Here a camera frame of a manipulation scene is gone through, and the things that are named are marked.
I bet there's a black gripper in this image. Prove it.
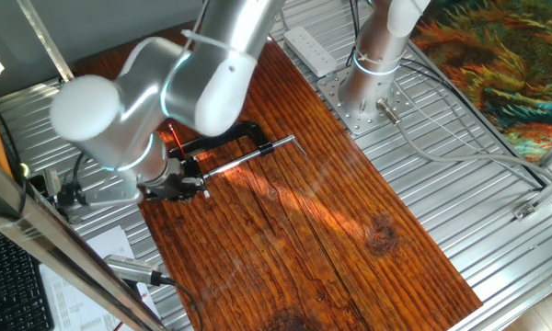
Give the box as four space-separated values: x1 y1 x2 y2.
145 158 212 203

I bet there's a red pencil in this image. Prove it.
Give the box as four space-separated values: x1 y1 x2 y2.
167 122 187 160

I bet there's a black metal C-clamp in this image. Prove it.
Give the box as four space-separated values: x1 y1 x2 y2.
167 120 308 180

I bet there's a printed white paper sheet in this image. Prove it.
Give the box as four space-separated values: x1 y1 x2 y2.
39 224 161 331

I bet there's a brown wooden board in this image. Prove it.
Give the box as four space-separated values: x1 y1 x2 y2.
73 20 483 331

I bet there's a small silver sensor box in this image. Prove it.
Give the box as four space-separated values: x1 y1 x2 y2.
42 167 63 199

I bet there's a white power strip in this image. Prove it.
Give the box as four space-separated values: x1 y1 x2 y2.
282 26 339 78

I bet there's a black keyboard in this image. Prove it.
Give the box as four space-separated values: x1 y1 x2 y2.
0 219 55 331

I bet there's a colourful painted mat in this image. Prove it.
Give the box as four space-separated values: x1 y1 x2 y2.
411 0 552 163

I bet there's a black depth camera cable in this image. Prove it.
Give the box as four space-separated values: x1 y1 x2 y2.
158 274 205 331

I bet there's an aluminium frame beam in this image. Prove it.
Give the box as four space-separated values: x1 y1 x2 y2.
0 132 169 331

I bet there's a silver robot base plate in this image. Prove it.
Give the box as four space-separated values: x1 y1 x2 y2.
316 65 416 137

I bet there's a thin black cable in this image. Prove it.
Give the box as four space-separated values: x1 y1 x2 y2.
0 98 31 222

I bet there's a grey base cable with connector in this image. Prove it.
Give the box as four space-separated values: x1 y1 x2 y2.
375 97 552 194

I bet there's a black base cable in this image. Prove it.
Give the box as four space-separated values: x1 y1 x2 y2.
347 0 546 190

